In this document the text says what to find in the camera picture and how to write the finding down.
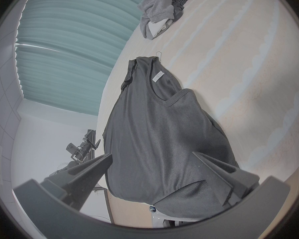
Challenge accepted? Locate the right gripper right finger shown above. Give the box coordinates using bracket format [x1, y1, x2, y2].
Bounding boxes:
[192, 152, 260, 206]

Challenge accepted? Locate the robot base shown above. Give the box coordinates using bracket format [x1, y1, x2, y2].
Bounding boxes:
[149, 205, 187, 227]

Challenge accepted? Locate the bed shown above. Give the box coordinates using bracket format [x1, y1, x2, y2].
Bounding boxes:
[98, 0, 299, 199]

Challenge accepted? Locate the pile of clothes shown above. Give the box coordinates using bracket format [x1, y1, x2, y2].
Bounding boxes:
[138, 0, 197, 40]

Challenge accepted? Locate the blue-green curtain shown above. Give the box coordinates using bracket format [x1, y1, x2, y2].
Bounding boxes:
[15, 43, 126, 116]
[16, 0, 162, 59]

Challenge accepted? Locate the black T-shirt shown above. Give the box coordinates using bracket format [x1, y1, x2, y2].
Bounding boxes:
[102, 56, 240, 220]

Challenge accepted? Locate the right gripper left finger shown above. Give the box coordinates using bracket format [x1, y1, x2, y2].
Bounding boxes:
[42, 153, 113, 212]

